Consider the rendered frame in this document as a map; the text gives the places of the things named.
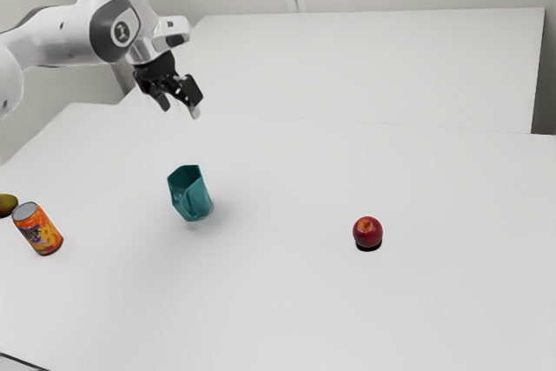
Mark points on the red apple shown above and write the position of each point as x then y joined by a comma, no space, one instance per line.
367,232

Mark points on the yellow green mango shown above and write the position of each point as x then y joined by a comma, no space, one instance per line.
6,204

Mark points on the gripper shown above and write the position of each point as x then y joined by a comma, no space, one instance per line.
161,73

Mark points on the orange printed drink can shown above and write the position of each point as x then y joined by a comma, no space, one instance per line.
37,229

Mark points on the teal faceted mug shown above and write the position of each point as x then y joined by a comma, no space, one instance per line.
189,194

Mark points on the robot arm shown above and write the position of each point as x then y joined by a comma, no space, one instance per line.
65,36

